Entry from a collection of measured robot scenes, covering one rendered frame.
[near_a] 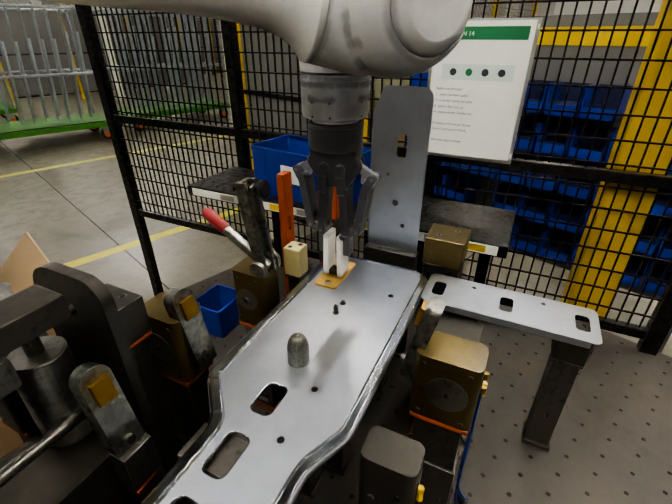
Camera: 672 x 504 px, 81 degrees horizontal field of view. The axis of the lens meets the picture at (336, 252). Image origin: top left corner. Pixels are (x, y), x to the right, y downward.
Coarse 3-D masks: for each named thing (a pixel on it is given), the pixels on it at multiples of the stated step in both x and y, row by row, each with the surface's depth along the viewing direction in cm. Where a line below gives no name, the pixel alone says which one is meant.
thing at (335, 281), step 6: (336, 264) 66; (348, 264) 66; (354, 264) 66; (330, 270) 63; (336, 270) 63; (348, 270) 64; (324, 276) 63; (330, 276) 63; (336, 276) 63; (342, 276) 63; (318, 282) 61; (324, 282) 61; (330, 282) 61; (336, 282) 61; (330, 288) 60
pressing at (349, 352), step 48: (336, 288) 74; (384, 288) 74; (288, 336) 62; (336, 336) 62; (384, 336) 62; (240, 384) 54; (288, 384) 54; (336, 384) 54; (240, 432) 47; (288, 432) 47; (336, 432) 47; (192, 480) 42; (240, 480) 42; (288, 480) 42
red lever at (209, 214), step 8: (208, 208) 70; (208, 216) 70; (216, 216) 70; (216, 224) 70; (224, 224) 70; (224, 232) 70; (232, 232) 70; (232, 240) 70; (240, 240) 70; (240, 248) 70; (248, 248) 69; (264, 256) 70
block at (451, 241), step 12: (432, 228) 83; (444, 228) 83; (456, 228) 83; (432, 240) 79; (444, 240) 79; (456, 240) 79; (468, 240) 82; (432, 252) 81; (444, 252) 79; (456, 252) 78; (432, 264) 82; (444, 264) 81; (456, 264) 79; (456, 276) 81; (444, 288) 84; (420, 300) 88; (444, 312) 86
